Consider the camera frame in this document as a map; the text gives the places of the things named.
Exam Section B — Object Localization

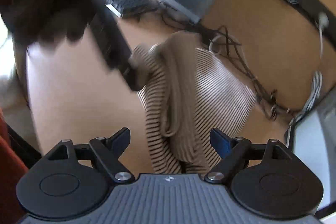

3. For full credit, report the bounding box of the white power cable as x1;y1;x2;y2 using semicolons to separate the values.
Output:
288;11;330;125

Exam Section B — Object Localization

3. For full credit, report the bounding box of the white glass PC case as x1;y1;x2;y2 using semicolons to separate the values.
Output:
286;89;336;223

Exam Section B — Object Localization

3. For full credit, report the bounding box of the striped beige sweater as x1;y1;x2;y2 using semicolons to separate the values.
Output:
130;31;256;174

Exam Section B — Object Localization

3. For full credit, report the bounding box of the black cable bundle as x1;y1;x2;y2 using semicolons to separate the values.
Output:
136;0;297;122

